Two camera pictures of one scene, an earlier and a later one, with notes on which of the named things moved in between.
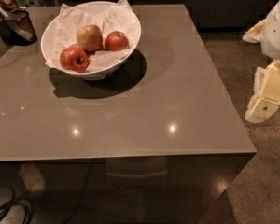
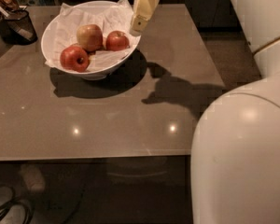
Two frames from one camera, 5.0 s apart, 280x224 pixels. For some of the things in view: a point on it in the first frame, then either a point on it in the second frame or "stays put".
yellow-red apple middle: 90,36 stays put
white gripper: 276,32 -> 145,7
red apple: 117,41 stays put
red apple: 74,58 stays put
